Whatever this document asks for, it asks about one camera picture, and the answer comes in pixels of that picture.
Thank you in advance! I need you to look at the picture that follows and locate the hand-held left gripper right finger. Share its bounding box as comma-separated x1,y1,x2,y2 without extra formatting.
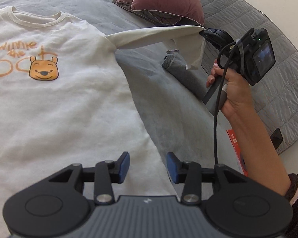
165,152,248,205

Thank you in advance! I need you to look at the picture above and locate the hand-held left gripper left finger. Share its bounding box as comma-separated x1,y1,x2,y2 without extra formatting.
49,151,131,205

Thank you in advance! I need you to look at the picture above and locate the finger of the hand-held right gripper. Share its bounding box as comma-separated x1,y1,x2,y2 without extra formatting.
199,28,218,43

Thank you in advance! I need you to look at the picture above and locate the white bear print t-shirt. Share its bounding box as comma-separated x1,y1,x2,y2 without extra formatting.
0,6,207,238

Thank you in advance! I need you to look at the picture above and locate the person's right forearm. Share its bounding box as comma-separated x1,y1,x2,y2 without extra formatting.
223,107,298,238

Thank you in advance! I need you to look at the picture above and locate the person's right hand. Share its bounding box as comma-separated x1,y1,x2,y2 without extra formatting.
206,63,254,120

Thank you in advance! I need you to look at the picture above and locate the grey knit sweater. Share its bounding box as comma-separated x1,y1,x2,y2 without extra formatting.
161,50,214,100

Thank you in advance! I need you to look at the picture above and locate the pink velvet pillow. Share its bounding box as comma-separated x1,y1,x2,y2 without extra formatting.
131,0,204,26

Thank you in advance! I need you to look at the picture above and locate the grey quilted headboard cover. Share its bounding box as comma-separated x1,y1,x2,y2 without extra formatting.
196,0,298,154

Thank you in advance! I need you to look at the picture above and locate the orange book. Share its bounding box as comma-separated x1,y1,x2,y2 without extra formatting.
226,129,249,176

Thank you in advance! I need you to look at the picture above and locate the black phone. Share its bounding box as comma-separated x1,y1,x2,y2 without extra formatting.
270,128,283,150

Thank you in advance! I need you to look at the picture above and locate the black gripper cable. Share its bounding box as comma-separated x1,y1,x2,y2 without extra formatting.
213,28,255,166

